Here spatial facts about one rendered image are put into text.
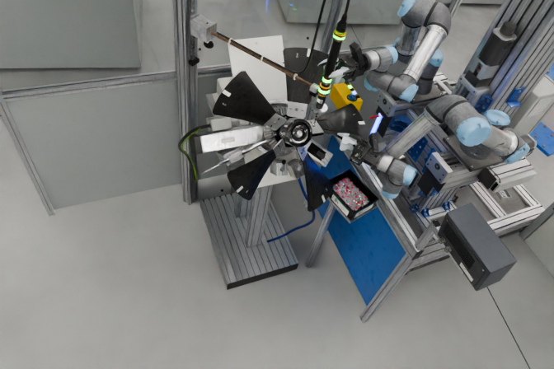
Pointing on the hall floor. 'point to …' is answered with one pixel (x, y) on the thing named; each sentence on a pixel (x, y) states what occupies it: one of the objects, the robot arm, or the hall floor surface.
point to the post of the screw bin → (321, 235)
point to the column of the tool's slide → (187, 99)
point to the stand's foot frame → (225, 220)
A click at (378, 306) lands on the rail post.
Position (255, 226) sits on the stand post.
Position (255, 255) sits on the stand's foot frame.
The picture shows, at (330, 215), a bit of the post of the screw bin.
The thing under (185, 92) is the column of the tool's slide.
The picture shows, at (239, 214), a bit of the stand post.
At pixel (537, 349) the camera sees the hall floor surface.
